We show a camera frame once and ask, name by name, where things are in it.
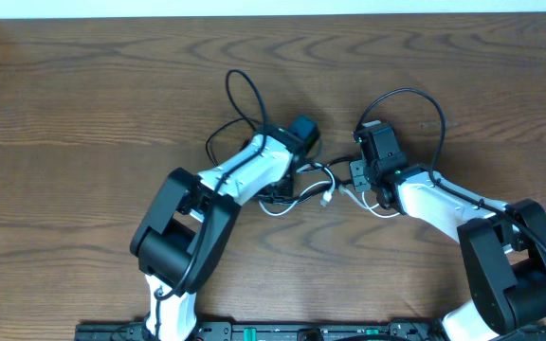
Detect black usb cable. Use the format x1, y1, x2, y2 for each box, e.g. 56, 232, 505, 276
263, 155, 355, 206

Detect white usb cable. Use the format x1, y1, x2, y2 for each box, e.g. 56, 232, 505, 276
257, 161, 402, 220

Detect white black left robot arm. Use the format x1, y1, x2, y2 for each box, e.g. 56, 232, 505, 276
130, 128, 319, 340

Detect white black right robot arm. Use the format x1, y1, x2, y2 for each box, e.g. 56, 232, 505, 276
350, 157, 546, 340

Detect black left camera cable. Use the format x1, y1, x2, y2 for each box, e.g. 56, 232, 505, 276
152, 68, 274, 341

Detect black camera cable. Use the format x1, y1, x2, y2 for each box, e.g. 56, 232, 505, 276
355, 87, 546, 332
152, 68, 274, 341

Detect black right camera cable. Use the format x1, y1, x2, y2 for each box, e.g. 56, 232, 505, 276
355, 87, 546, 332

